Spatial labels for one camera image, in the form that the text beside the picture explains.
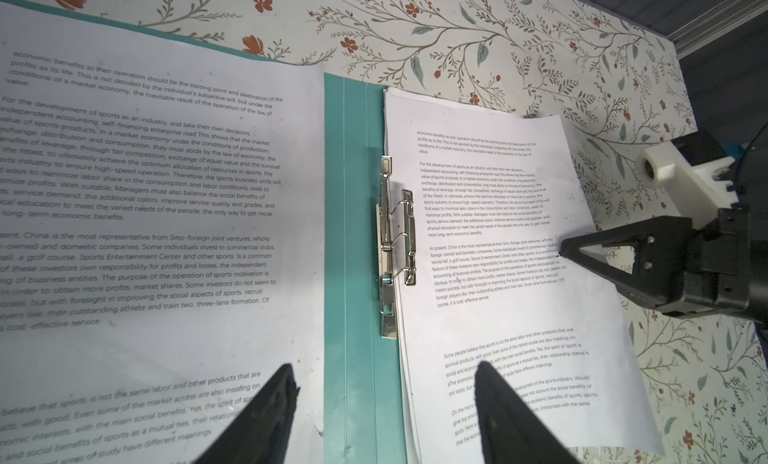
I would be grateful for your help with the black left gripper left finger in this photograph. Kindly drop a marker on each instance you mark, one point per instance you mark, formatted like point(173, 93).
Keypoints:
point(261, 431)

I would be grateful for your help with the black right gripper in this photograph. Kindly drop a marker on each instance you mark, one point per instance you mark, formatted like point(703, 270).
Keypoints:
point(732, 266)

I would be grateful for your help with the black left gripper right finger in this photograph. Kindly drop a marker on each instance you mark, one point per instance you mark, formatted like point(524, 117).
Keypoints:
point(509, 430)

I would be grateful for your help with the teal file folder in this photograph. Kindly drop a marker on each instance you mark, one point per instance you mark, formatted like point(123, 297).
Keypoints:
point(360, 284)

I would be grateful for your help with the white paper sheet underneath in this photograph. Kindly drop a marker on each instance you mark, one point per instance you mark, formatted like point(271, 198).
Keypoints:
point(493, 196)

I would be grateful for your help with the silver metal folder clip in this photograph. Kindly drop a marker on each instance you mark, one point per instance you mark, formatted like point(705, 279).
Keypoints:
point(396, 247)

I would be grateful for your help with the printed white paper sheet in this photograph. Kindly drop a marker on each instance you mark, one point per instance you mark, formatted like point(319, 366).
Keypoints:
point(150, 254)

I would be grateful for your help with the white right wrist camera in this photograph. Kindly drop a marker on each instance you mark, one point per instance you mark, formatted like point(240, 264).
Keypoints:
point(696, 190)

